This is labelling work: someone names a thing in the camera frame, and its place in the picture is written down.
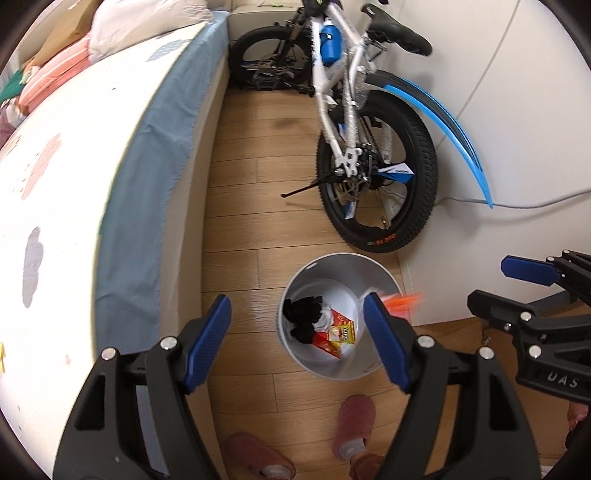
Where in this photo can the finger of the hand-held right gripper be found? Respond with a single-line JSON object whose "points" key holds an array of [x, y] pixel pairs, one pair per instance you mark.
{"points": [[526, 271], [494, 307]]}

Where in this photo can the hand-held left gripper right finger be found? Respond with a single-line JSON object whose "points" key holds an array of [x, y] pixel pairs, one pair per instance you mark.
{"points": [[383, 341]]}

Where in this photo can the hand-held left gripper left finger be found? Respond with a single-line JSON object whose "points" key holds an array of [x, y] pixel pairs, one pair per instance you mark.
{"points": [[210, 341]]}

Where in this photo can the orange plastic bag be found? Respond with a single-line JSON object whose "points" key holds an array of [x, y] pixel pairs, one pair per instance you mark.
{"points": [[406, 302]]}

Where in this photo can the yellow snack packet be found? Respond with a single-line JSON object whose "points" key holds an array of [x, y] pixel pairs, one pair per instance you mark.
{"points": [[337, 339]]}

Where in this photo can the white tissue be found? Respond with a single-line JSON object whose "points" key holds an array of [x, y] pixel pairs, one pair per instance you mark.
{"points": [[325, 319]]}

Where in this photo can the black cloth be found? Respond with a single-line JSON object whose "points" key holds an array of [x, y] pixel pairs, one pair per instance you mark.
{"points": [[302, 316]]}

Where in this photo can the grey trash bin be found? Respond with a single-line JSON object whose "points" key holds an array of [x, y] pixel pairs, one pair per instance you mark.
{"points": [[314, 272]]}

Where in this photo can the person's right hand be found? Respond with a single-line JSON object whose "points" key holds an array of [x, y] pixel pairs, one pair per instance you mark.
{"points": [[579, 415]]}

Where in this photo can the pink fuzzy slipper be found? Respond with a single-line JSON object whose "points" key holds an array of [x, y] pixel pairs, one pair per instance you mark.
{"points": [[258, 457], [353, 424]]}

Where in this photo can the person's leg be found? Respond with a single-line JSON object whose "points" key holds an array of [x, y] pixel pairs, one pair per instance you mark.
{"points": [[364, 468]]}

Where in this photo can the blue bed sheet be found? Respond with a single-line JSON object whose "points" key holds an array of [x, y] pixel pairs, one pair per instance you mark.
{"points": [[138, 207]]}

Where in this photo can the bed with patterned mat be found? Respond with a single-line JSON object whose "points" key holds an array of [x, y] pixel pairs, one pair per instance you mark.
{"points": [[55, 230]]}

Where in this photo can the white blue bicycle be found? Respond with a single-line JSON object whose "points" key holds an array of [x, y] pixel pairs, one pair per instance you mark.
{"points": [[369, 138]]}

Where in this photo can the striped patterned quilt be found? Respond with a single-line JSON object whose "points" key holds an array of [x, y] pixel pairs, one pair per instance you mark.
{"points": [[7, 120]]}

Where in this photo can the blue water bottle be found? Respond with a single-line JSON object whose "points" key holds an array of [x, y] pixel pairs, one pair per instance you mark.
{"points": [[330, 39]]}

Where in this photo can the pink striped pillow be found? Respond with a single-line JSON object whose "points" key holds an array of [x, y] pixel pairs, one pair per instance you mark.
{"points": [[55, 69]]}

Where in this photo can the green folded blanket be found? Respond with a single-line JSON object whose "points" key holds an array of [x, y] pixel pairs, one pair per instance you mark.
{"points": [[9, 85]]}

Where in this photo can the white lavender pillow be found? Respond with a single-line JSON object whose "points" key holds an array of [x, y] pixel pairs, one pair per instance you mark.
{"points": [[138, 23]]}

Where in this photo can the beige nightstand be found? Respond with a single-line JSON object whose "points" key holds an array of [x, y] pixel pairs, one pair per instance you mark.
{"points": [[258, 18]]}

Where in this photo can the brown cushion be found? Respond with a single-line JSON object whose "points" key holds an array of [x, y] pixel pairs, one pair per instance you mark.
{"points": [[69, 27]]}

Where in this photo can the beige upholstered bed frame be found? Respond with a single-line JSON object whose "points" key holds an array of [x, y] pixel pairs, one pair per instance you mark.
{"points": [[194, 161]]}

